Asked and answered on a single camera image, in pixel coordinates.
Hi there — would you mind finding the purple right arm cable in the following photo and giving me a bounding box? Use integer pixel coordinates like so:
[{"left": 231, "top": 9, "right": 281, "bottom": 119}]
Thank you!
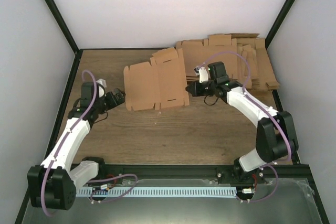
[{"left": 199, "top": 50, "right": 292, "bottom": 204}]

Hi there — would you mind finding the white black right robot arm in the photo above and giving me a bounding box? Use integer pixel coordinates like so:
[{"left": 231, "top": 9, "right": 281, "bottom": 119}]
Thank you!
[{"left": 185, "top": 62, "right": 299, "bottom": 184}]

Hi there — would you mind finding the grey metal front plate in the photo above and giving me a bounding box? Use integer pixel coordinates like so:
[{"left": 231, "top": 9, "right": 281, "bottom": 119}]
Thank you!
[{"left": 23, "top": 179, "right": 322, "bottom": 223}]

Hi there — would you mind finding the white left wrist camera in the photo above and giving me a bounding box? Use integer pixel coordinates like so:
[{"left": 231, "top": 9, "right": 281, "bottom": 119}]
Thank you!
[{"left": 96, "top": 79, "right": 107, "bottom": 98}]

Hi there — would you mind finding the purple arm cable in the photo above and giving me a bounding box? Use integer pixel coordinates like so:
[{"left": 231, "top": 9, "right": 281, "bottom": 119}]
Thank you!
[
  {"left": 199, "top": 50, "right": 292, "bottom": 204},
  {"left": 41, "top": 70, "right": 139, "bottom": 217}
]

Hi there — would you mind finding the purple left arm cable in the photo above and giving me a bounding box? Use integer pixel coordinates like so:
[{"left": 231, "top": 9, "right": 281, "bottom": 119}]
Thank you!
[{"left": 41, "top": 70, "right": 139, "bottom": 217}]

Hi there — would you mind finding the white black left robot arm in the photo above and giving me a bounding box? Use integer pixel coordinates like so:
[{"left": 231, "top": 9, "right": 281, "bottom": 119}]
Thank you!
[{"left": 27, "top": 79, "right": 125, "bottom": 210}]

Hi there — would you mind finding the light blue slotted cable duct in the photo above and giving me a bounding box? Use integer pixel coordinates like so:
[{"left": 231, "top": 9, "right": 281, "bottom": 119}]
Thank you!
[{"left": 76, "top": 186, "right": 237, "bottom": 198}]

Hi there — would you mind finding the cardboard box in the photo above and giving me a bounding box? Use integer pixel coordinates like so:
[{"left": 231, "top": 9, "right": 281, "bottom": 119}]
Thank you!
[{"left": 123, "top": 47, "right": 190, "bottom": 111}]

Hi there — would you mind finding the stack of flat cardboard blanks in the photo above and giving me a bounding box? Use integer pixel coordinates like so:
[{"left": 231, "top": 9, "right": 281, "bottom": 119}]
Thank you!
[{"left": 175, "top": 33, "right": 280, "bottom": 90}]

